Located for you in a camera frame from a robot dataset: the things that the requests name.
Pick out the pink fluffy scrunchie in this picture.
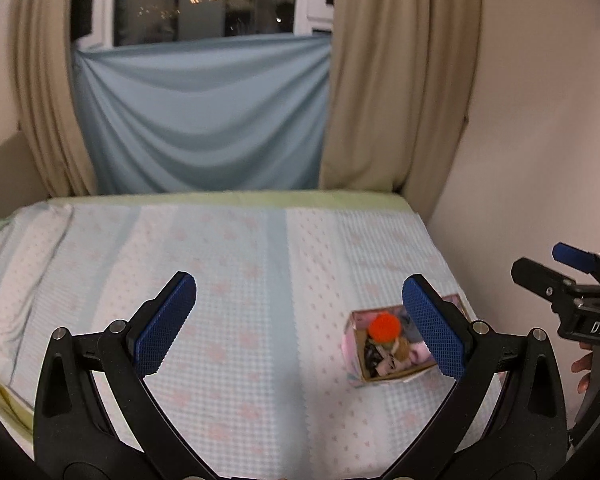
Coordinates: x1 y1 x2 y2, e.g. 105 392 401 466
408 341 436 366

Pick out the brown plush hair clip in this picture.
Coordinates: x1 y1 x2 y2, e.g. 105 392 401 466
388 336 412 367

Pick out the pink patterned cardboard box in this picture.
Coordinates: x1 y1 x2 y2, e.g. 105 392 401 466
340 292 474 387

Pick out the black patterned scrunchie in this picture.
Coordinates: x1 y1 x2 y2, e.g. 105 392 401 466
363 340 396 378

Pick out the orange pompom toy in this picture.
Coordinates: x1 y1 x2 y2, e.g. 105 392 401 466
367 312 402 350

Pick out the grey sock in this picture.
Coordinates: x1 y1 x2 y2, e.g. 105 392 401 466
396 307 417 334

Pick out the person's right hand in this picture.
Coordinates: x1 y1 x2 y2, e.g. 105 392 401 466
571 347 593 394

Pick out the green bed sheet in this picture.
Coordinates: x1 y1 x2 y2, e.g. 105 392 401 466
0 188 414 256

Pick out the beige sofa backrest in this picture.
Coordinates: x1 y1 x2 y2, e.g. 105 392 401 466
0 132 50 218

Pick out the right beige curtain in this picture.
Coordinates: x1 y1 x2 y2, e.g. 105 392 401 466
320 0 482 219

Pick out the beige curtain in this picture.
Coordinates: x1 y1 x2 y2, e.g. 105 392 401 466
320 0 482 219
10 0 97 197

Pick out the left beige curtain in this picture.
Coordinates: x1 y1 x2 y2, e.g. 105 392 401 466
10 0 97 197

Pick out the light blue hanging sheet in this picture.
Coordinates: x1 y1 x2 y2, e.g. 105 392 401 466
72 34 332 195

